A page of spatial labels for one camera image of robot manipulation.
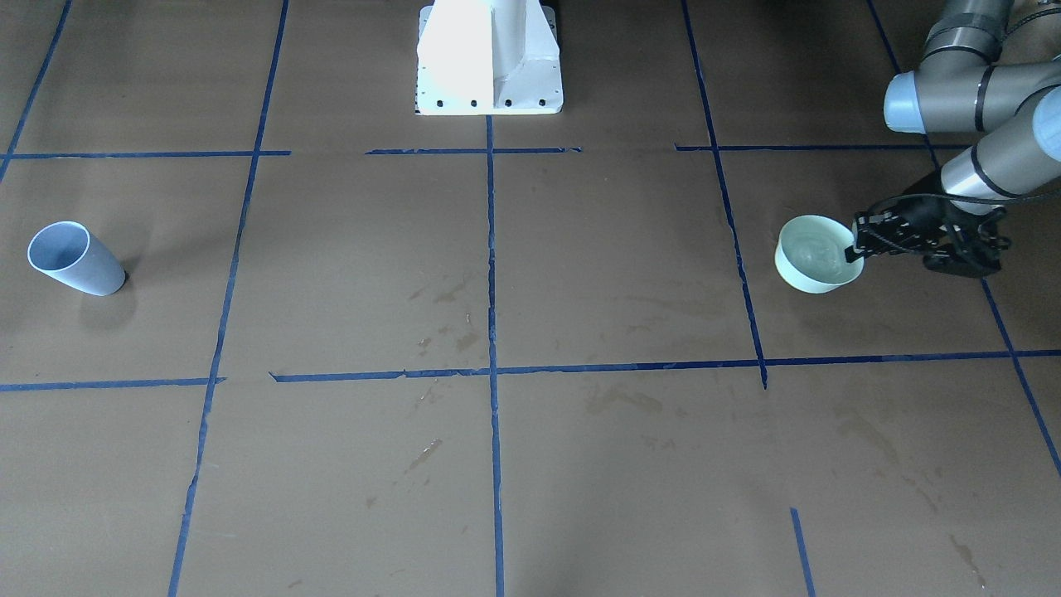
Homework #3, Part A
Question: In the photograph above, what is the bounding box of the white pillar with base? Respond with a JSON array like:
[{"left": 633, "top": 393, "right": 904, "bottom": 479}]
[{"left": 414, "top": 1, "right": 564, "bottom": 116}]

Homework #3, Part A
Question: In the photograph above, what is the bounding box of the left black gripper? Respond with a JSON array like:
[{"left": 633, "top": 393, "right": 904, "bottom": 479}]
[{"left": 843, "top": 194, "right": 1010, "bottom": 277}]

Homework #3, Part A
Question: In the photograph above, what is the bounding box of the light green bowl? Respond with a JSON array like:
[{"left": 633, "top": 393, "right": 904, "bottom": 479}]
[{"left": 775, "top": 215, "right": 865, "bottom": 294}]

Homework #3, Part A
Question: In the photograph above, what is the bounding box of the blue plastic cup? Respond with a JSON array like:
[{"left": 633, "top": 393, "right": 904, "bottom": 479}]
[{"left": 27, "top": 221, "right": 128, "bottom": 296}]

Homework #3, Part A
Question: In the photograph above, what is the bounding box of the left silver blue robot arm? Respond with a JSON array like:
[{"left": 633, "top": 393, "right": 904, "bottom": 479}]
[{"left": 845, "top": 1, "right": 1060, "bottom": 277}]

